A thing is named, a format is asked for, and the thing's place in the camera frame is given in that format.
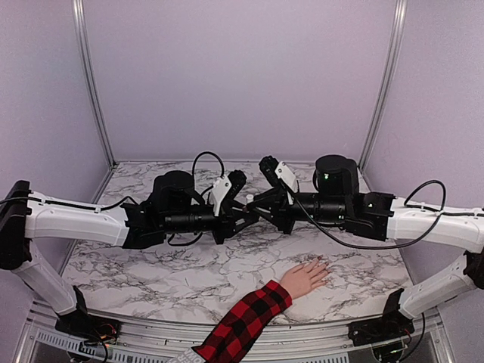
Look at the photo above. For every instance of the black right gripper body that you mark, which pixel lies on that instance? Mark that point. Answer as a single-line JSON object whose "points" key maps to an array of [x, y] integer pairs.
{"points": [[286, 222]]}

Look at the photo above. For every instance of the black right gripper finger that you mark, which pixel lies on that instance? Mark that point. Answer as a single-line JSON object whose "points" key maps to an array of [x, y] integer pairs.
{"points": [[266, 198], [269, 215]]}

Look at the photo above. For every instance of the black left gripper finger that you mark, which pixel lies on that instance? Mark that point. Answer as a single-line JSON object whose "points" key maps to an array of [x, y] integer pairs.
{"points": [[235, 205], [243, 220]]}

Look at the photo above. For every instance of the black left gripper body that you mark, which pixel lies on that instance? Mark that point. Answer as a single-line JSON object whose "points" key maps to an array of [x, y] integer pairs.
{"points": [[227, 219]]}

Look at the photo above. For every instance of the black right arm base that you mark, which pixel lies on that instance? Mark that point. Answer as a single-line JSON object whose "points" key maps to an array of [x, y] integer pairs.
{"points": [[391, 324]]}

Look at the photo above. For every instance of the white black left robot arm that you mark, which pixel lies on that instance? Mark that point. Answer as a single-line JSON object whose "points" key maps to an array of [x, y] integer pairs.
{"points": [[173, 207]]}

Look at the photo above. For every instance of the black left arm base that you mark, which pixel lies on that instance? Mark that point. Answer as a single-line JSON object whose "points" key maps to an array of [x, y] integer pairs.
{"points": [[80, 323]]}

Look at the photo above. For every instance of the red black plaid sleeve forearm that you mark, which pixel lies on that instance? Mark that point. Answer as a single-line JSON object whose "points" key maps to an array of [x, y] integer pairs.
{"points": [[234, 336]]}

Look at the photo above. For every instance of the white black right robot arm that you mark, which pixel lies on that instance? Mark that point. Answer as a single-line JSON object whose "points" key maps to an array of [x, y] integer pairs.
{"points": [[337, 201]]}

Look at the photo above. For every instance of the person's bare hand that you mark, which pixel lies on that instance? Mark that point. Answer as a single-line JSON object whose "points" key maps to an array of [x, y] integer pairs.
{"points": [[302, 279]]}

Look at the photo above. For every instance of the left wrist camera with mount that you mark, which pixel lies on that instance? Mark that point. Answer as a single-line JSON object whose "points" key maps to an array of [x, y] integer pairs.
{"points": [[224, 188]]}

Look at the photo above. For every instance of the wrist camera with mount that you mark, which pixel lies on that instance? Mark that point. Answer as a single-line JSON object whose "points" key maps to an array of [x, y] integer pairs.
{"points": [[224, 188], [278, 174]]}

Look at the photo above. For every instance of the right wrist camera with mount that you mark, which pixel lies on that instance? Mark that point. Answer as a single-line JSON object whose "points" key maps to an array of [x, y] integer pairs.
{"points": [[278, 174]]}

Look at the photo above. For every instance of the aluminium right rear frame post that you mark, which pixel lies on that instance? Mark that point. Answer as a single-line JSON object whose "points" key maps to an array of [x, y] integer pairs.
{"points": [[394, 47]]}

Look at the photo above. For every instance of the aluminium frame post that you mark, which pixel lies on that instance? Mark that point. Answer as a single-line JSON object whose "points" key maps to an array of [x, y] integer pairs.
{"points": [[394, 47], [89, 74]]}

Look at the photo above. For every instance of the aluminium left rear frame post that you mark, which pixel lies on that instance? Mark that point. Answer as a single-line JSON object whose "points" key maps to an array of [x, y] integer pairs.
{"points": [[89, 74]]}

